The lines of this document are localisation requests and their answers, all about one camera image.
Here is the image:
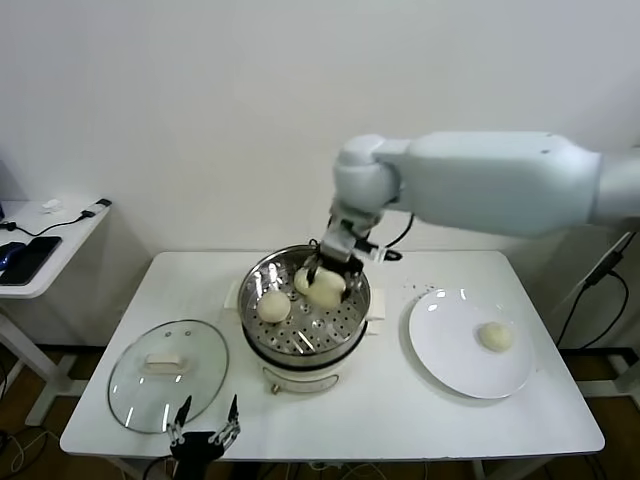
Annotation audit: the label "black smartphone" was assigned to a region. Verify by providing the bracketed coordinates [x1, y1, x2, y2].
[0, 236, 64, 288]

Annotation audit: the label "thin white floor cable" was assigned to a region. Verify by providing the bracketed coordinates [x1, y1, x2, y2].
[0, 430, 54, 474]

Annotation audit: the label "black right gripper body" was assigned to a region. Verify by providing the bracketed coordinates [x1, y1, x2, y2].
[312, 249, 366, 281]

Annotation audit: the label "white round plate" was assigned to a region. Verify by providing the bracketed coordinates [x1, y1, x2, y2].
[408, 288, 535, 400]

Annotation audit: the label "white electric cooker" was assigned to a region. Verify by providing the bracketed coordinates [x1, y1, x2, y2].
[219, 277, 389, 397]

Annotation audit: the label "white side desk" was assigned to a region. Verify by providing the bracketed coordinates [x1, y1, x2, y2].
[0, 199, 112, 429]

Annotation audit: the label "white power cable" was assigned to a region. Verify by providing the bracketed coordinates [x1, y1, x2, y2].
[552, 230, 632, 314]

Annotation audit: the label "black power adapter cable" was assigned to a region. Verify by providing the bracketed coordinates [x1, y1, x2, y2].
[555, 248, 630, 351]

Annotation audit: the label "black charging cable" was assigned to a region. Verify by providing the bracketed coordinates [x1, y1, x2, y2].
[0, 199, 112, 239]

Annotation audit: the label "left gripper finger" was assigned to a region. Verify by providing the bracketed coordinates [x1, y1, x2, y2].
[167, 394, 194, 446]
[208, 393, 243, 445]

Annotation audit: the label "steel steamer basket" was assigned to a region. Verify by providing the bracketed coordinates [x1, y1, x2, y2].
[237, 244, 372, 367]

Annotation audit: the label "glass pot lid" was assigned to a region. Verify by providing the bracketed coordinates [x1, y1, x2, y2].
[107, 319, 230, 435]

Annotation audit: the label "blue computer mouse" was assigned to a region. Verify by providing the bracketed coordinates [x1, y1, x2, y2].
[0, 242, 27, 272]

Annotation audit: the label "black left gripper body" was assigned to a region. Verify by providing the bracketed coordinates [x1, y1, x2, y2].
[169, 430, 226, 480]

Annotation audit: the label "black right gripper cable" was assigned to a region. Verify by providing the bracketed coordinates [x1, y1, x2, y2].
[359, 212, 416, 251]

